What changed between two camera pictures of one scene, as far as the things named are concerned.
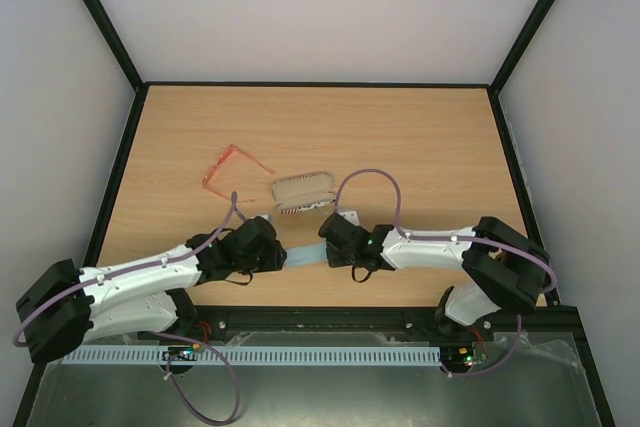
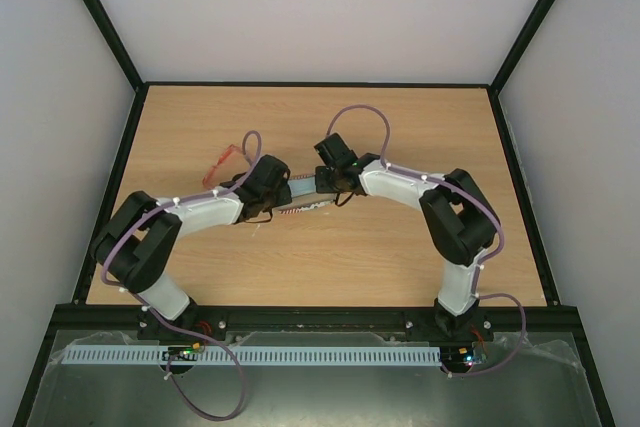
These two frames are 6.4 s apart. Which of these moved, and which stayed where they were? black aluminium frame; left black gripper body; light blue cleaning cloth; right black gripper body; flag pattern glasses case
Moved: left black gripper body; light blue cleaning cloth; right black gripper body
Stayed: flag pattern glasses case; black aluminium frame
